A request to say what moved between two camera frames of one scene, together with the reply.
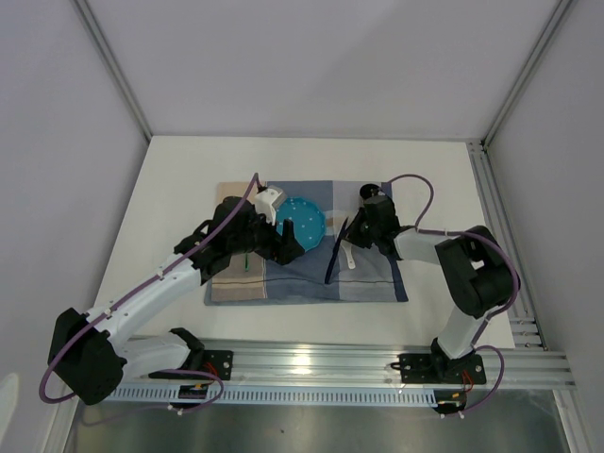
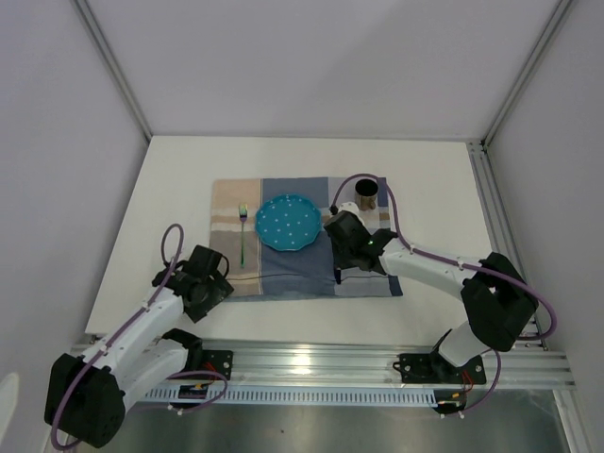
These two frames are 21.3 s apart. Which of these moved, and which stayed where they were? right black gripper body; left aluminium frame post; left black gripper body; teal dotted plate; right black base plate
Moved: right black gripper body; left black gripper body
Stayed: teal dotted plate; right black base plate; left aluminium frame post
